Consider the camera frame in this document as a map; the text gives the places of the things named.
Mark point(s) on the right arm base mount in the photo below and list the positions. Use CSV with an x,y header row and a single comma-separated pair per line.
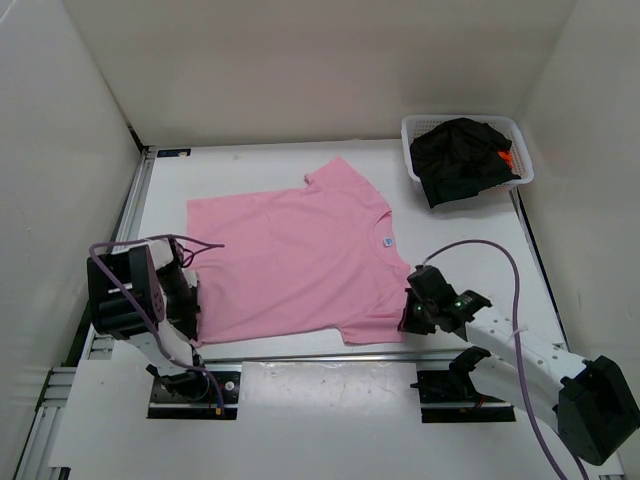
x,y
449,396

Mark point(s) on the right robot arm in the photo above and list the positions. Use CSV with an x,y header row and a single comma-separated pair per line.
x,y
587,403

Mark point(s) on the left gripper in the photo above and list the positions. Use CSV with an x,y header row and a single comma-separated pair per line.
x,y
191,307

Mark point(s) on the white front cover board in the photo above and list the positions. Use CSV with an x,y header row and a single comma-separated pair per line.
x,y
295,421

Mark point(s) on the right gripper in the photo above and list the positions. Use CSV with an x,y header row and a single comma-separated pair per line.
x,y
415,317

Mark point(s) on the orange garment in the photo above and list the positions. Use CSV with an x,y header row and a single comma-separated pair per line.
x,y
507,157

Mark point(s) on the white plastic basket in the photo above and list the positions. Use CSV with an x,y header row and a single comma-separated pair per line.
x,y
413,126

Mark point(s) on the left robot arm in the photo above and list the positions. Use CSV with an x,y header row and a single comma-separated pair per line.
x,y
143,292

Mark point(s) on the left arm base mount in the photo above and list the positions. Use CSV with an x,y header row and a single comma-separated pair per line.
x,y
193,396

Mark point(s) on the pink t shirt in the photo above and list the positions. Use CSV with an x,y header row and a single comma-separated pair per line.
x,y
299,260

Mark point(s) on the black t shirt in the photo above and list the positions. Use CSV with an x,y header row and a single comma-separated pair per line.
x,y
460,158

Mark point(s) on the blue table label sticker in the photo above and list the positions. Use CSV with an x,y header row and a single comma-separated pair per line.
x,y
173,153

